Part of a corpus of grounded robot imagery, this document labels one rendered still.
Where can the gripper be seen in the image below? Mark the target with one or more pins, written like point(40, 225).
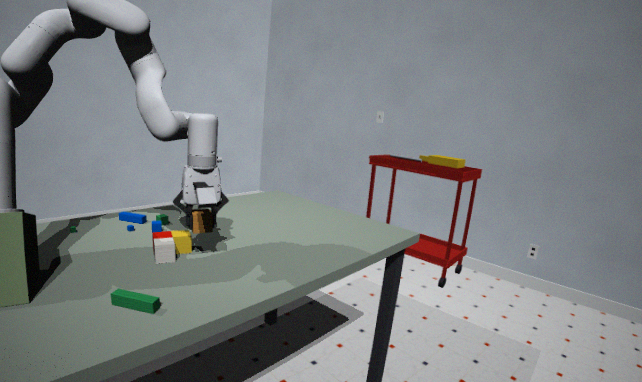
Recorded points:
point(209, 175)

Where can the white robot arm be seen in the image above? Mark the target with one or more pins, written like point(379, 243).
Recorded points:
point(25, 62)

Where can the red cube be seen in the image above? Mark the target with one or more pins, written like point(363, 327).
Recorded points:
point(166, 234)

